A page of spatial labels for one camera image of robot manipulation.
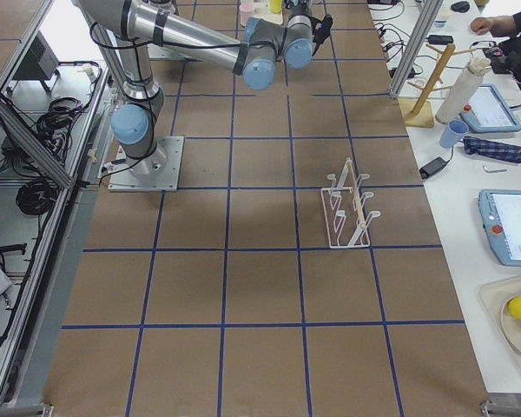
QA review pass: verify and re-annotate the person forearm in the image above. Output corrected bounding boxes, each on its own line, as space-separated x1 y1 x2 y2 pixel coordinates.
470 11 521 37

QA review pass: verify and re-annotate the blue teach pendant far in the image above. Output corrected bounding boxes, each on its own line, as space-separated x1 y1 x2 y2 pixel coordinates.
459 83 521 134

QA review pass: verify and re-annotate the cream serving tray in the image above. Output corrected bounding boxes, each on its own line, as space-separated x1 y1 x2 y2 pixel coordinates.
239 0 283 24

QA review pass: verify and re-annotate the light blue cup on desk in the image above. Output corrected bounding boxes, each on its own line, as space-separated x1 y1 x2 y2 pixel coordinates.
439 119 469 149

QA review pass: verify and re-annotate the pink plastic cup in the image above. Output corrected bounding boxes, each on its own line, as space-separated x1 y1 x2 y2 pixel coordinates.
239 3 255 26

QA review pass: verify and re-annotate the wooden mug tree stand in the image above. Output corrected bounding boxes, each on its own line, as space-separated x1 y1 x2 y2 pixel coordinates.
399 43 475 129

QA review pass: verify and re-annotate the blue plaid folded cloth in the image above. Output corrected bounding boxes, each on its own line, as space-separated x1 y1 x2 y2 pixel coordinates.
462 136 521 164

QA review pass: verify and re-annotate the black power adapter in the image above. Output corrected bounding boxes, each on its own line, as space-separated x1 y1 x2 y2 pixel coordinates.
419 157 448 180

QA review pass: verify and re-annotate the beige tray on desk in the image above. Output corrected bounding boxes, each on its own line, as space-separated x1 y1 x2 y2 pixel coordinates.
479 275 521 371

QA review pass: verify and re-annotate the yellow plastic cup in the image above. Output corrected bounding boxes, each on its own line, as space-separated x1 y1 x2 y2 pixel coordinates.
268 0 282 14

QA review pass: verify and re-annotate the white wire cup rack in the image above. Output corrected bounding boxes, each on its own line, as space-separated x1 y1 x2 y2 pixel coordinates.
320 157 381 249

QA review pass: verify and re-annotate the black computer mouse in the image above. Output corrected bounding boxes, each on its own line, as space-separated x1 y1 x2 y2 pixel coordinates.
450 0 471 13

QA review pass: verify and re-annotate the blue teach pendant near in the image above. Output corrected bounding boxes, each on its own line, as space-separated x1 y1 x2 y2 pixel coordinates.
478 189 521 267

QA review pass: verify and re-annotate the silver allen key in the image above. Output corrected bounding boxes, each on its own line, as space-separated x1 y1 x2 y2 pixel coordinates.
482 165 508 174

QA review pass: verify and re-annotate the beige plate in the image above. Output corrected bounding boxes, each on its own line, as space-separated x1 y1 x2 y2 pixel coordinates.
500 295 521 359

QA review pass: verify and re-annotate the white cardboard tube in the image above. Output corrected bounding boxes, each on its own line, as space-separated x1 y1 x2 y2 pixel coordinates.
435 57 491 124

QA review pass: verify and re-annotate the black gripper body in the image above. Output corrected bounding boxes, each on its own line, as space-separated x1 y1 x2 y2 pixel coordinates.
313 14 333 44

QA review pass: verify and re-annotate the aluminium frame post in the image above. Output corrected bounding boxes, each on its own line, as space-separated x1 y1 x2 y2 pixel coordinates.
390 0 443 98

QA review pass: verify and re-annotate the blue teach pendant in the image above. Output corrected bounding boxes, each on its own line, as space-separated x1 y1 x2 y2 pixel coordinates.
478 189 521 267
459 83 521 134

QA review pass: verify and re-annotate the black cable bundle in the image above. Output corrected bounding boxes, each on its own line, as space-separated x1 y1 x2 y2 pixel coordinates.
16 178 58 216

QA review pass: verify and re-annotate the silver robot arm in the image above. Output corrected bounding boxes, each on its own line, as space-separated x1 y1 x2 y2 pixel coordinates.
75 1 333 192

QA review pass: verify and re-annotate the grey control box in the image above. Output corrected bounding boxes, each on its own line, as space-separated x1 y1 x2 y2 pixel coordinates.
12 31 60 93

